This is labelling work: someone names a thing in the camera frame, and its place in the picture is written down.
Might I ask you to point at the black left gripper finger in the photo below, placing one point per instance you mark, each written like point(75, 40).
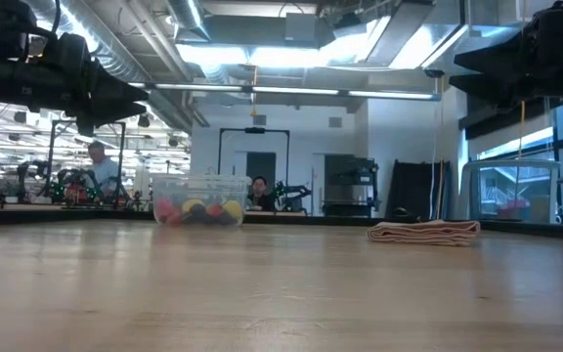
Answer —
point(115, 111)
point(115, 88)

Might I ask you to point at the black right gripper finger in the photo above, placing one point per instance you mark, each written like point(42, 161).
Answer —
point(496, 88)
point(496, 56)

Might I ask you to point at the pink raspberry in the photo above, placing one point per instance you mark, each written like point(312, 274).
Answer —
point(165, 209)

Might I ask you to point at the clear plastic tupperware container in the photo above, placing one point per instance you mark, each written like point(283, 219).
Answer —
point(198, 186)

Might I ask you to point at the yellow lemon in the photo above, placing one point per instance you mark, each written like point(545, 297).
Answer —
point(192, 202)
point(233, 209)

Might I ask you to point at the blackberry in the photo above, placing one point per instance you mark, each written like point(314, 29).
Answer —
point(197, 215)

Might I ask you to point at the red strawberry with green leaves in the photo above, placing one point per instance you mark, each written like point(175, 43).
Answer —
point(214, 209)

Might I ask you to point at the beige cloth with white tag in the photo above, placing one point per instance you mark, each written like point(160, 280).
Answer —
point(423, 233)

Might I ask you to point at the person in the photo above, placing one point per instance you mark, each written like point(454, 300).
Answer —
point(260, 188)
point(103, 168)

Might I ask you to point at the background robot arms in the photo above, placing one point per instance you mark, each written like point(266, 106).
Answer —
point(291, 193)
point(73, 188)

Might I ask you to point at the black leaning panel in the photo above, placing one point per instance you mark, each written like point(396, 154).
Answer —
point(416, 190)

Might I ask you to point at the long ceiling light strip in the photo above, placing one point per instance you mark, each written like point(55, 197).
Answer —
point(291, 91)

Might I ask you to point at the black equipment cart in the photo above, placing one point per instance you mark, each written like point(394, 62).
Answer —
point(350, 186)

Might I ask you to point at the black tall stand frame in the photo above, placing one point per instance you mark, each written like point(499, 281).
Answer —
point(110, 123)
point(254, 130)

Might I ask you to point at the silver air duct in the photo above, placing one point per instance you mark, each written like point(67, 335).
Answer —
point(115, 54)

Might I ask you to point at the black ceiling camera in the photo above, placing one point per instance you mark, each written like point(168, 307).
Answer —
point(434, 73)

